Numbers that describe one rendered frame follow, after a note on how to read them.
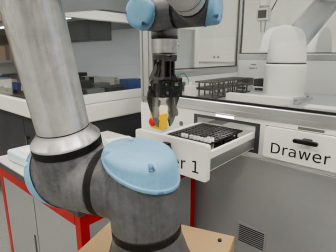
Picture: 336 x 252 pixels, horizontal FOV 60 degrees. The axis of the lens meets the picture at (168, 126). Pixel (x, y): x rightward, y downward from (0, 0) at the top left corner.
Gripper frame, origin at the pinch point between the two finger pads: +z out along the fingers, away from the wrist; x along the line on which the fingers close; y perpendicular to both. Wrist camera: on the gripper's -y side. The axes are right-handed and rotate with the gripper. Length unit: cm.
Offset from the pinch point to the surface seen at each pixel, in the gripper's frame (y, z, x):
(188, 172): 9.1, 13.8, 4.9
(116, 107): -89, 11, -3
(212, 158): 10.4, 9.9, 12.1
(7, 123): -152, 29, -75
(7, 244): -100, 97, -74
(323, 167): 17, 15, 47
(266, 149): 1.3, 12.5, 37.6
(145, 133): -5.9, 4.8, -4.2
